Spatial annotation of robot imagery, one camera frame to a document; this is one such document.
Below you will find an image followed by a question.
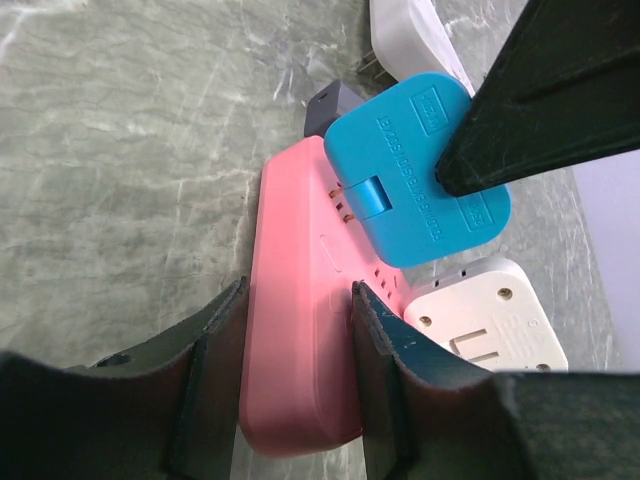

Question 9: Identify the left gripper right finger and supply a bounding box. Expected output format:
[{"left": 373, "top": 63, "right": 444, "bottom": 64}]
[{"left": 351, "top": 282, "right": 639, "bottom": 479}]

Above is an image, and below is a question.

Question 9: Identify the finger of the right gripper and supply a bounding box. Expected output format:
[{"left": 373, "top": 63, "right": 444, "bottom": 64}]
[{"left": 436, "top": 0, "right": 639, "bottom": 197}]

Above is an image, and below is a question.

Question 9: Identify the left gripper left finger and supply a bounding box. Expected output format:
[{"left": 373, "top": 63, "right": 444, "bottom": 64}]
[{"left": 1, "top": 278, "right": 249, "bottom": 479}]

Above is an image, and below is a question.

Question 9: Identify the white square plug adapter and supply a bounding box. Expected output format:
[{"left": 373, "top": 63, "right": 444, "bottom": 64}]
[{"left": 403, "top": 257, "right": 569, "bottom": 372}]

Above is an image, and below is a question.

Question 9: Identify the pink triangular power strip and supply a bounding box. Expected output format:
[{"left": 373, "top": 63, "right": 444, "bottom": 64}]
[{"left": 239, "top": 136, "right": 409, "bottom": 457}]

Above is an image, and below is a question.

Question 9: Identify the white triangular power strip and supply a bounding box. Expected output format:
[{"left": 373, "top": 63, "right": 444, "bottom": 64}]
[{"left": 369, "top": 0, "right": 475, "bottom": 94}]

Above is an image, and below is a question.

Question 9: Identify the blue square plug adapter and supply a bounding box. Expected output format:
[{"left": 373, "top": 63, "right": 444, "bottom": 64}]
[{"left": 324, "top": 72, "right": 511, "bottom": 268}]

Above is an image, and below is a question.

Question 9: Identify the small grey plug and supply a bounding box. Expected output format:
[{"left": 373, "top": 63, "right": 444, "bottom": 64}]
[{"left": 303, "top": 80, "right": 365, "bottom": 137}]

